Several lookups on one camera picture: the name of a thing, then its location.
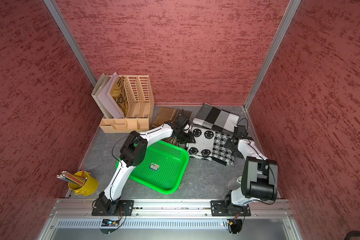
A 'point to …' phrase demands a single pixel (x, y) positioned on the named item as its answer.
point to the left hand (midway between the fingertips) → (192, 144)
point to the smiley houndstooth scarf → (210, 145)
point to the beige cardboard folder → (102, 81)
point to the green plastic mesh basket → (164, 169)
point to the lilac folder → (110, 106)
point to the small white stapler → (239, 179)
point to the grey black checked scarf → (214, 118)
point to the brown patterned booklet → (119, 93)
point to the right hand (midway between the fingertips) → (232, 150)
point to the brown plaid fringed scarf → (165, 114)
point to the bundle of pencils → (73, 178)
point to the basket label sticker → (154, 166)
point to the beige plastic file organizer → (138, 117)
